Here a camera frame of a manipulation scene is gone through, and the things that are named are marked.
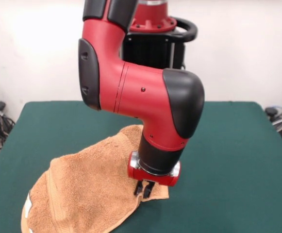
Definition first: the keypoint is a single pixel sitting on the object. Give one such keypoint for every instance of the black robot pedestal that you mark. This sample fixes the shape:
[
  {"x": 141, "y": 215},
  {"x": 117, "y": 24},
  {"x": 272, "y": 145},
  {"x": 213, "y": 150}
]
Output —
[{"x": 155, "y": 48}]

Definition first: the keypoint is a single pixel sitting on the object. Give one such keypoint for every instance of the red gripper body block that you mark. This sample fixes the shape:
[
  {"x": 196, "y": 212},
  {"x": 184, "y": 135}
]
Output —
[{"x": 160, "y": 179}]

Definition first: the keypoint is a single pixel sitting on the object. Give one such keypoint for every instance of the small black power adapter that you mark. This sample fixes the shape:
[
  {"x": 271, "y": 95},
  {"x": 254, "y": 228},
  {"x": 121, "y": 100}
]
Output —
[{"x": 271, "y": 111}]

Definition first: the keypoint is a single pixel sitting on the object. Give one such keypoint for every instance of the dark green table cloth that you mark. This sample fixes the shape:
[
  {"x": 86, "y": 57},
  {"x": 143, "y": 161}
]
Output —
[{"x": 228, "y": 170}]

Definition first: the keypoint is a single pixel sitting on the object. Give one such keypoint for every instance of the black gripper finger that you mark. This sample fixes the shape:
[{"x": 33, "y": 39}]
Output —
[
  {"x": 138, "y": 188},
  {"x": 147, "y": 190}
]

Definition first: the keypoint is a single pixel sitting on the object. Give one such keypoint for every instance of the white round object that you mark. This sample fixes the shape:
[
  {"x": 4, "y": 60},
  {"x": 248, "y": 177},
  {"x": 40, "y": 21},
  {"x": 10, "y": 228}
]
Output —
[{"x": 279, "y": 123}]

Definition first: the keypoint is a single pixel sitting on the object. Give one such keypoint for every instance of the tan terry towel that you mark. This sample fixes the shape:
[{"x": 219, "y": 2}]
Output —
[{"x": 82, "y": 189}]

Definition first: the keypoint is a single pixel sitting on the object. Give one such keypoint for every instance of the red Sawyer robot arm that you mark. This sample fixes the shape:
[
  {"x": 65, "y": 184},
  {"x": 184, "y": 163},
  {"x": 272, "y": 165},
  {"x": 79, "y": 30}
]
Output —
[{"x": 136, "y": 92}]

